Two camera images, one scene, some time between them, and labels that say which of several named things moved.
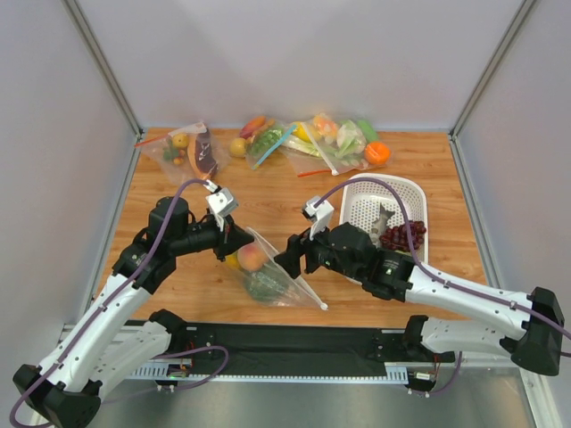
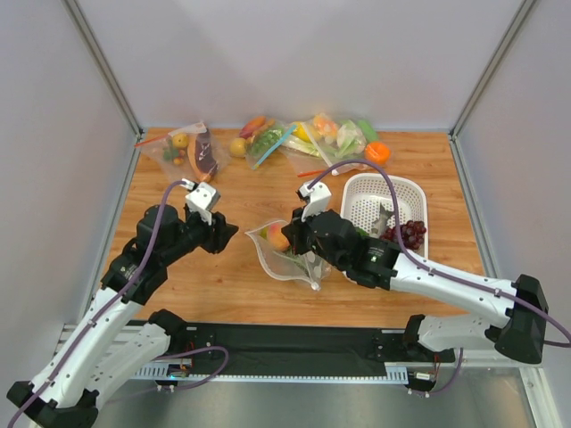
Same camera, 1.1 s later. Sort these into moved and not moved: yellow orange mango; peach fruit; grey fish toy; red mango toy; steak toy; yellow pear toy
Moved: yellow orange mango; peach fruit
Not moved: steak toy; grey fish toy; yellow pear toy; red mango toy
